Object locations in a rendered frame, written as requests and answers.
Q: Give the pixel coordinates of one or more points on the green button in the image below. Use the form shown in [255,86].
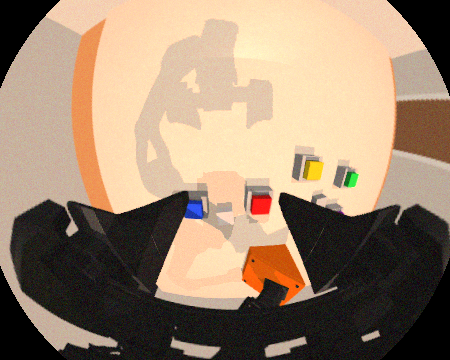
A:
[346,177]

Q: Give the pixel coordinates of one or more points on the yellow button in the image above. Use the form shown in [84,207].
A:
[307,167]

